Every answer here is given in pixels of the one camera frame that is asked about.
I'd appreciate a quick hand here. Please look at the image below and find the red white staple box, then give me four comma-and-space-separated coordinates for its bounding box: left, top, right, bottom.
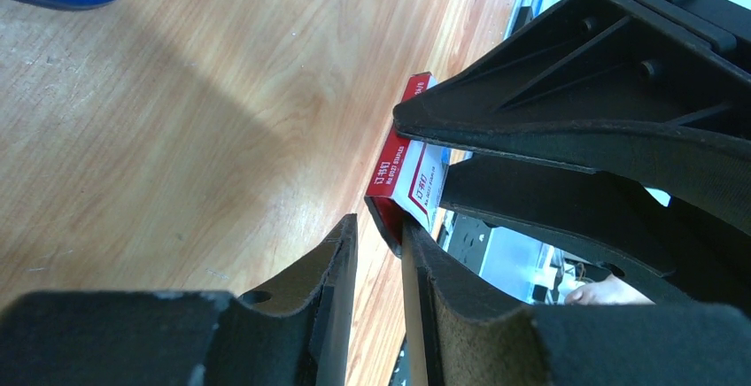
364, 72, 452, 258

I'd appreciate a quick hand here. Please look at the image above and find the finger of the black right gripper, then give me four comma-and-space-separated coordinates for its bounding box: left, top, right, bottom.
441, 156, 750, 312
393, 0, 750, 232

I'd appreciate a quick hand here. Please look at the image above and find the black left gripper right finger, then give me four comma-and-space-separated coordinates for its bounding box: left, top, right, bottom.
401, 220, 750, 385

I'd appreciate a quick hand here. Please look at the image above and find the person hand in background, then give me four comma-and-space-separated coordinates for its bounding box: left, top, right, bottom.
565, 275, 654, 305

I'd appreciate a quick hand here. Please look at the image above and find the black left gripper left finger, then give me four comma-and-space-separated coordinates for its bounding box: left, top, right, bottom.
1, 214, 358, 385

